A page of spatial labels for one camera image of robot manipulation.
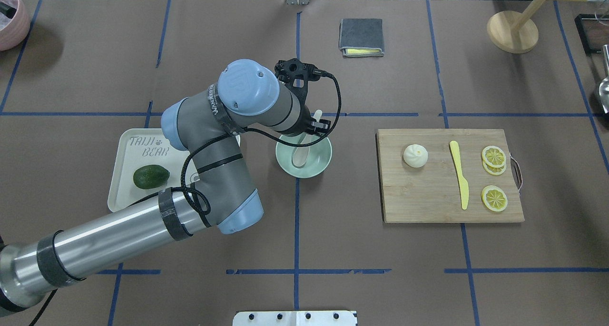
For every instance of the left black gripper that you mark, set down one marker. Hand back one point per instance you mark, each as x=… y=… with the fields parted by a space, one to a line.
x=308 y=122

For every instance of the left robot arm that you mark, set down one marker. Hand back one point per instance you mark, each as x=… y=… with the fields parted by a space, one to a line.
x=215 y=187

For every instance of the mint green bowl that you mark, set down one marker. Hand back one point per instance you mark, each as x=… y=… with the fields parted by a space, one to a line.
x=318 y=159

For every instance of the white steamed bun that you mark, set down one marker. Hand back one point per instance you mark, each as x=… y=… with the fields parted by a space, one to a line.
x=415 y=155

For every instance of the pink bowl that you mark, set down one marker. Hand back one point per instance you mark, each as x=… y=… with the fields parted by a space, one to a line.
x=13 y=31

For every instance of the grey folded cloth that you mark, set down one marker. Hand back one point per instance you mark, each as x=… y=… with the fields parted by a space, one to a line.
x=361 y=38

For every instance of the bamboo cutting board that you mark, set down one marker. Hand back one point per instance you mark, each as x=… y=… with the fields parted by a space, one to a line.
x=430 y=194

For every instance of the white bear-print tray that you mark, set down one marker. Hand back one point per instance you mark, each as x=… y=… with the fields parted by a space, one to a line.
x=139 y=147

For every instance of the green avocado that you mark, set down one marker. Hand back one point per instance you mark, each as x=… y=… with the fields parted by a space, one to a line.
x=150 y=176

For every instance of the yellow plastic knife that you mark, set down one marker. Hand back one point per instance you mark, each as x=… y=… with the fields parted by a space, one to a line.
x=462 y=182

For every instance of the upper lemon slice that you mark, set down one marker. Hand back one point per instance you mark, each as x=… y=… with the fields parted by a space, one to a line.
x=493 y=156

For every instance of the lower stacked lemon slice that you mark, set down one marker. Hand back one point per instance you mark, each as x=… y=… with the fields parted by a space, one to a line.
x=494 y=171

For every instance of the single lemon slice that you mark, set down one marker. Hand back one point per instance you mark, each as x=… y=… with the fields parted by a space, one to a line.
x=494 y=198

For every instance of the wooden cup stand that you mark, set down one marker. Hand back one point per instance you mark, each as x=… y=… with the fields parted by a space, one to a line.
x=515 y=32

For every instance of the metal scoop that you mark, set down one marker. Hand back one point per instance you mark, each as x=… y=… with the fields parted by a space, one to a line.
x=603 y=88

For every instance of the dark glass-holder tray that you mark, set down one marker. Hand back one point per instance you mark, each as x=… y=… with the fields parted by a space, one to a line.
x=594 y=34

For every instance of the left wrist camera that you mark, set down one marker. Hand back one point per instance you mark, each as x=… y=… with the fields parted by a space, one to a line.
x=294 y=73

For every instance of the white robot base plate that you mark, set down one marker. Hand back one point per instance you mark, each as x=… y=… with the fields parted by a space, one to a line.
x=296 y=318

